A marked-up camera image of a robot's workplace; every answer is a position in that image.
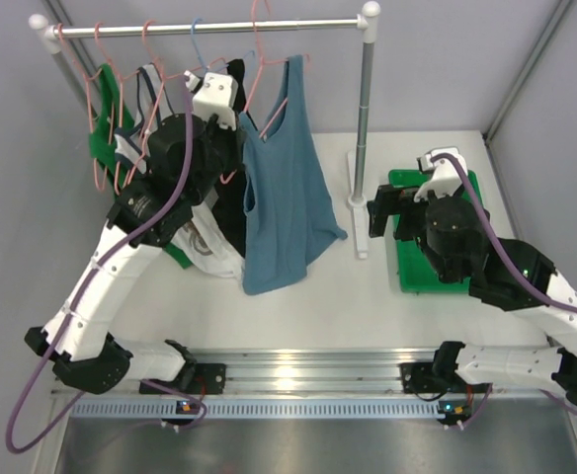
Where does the blue tank top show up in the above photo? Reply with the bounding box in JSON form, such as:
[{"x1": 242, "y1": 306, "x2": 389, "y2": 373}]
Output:
[{"x1": 240, "y1": 55, "x2": 348, "y2": 295}]

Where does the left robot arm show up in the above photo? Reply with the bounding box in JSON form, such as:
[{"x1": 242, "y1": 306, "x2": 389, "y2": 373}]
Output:
[{"x1": 25, "y1": 114, "x2": 244, "y2": 394}]

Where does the green tank top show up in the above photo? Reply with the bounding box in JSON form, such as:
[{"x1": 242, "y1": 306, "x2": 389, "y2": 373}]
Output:
[{"x1": 87, "y1": 63, "x2": 194, "y2": 270}]

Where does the black tank top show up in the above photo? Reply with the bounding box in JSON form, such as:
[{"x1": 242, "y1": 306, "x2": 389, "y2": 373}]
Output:
[{"x1": 212, "y1": 58, "x2": 246, "y2": 258}]

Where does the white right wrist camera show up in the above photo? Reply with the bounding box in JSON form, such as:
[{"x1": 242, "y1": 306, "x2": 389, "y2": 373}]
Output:
[{"x1": 414, "y1": 147, "x2": 467, "y2": 202}]

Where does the white printed tank top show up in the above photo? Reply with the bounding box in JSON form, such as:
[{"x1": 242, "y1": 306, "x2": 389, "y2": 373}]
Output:
[{"x1": 116, "y1": 63, "x2": 242, "y2": 278}]

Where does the aluminium rail base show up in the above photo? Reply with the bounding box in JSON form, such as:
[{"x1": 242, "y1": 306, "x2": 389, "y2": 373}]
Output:
[{"x1": 50, "y1": 348, "x2": 577, "y2": 396}]

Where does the blue wire hanger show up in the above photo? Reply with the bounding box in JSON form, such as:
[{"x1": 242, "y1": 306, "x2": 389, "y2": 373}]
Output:
[{"x1": 190, "y1": 17, "x2": 228, "y2": 79}]

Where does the pink hanger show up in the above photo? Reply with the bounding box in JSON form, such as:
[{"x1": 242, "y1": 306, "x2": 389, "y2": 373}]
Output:
[
  {"x1": 90, "y1": 22, "x2": 138, "y2": 196},
  {"x1": 57, "y1": 23, "x2": 108, "y2": 193},
  {"x1": 221, "y1": 0, "x2": 314, "y2": 187},
  {"x1": 126, "y1": 19, "x2": 227, "y2": 194}
]

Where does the white garment rack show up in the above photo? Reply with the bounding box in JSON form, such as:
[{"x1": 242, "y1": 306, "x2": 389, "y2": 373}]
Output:
[{"x1": 28, "y1": 1, "x2": 380, "y2": 260}]

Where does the green plastic tray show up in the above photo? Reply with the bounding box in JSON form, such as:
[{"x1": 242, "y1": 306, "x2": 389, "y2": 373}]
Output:
[{"x1": 388, "y1": 170, "x2": 493, "y2": 294}]

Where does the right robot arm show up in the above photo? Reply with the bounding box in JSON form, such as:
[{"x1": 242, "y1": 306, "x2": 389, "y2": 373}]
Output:
[{"x1": 368, "y1": 185, "x2": 577, "y2": 407}]

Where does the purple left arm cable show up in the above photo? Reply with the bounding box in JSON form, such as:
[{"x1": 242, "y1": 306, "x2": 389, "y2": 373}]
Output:
[{"x1": 5, "y1": 73, "x2": 208, "y2": 454}]

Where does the perforated cable duct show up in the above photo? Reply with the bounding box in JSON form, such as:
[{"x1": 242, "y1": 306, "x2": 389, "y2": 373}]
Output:
[{"x1": 71, "y1": 397, "x2": 464, "y2": 420}]

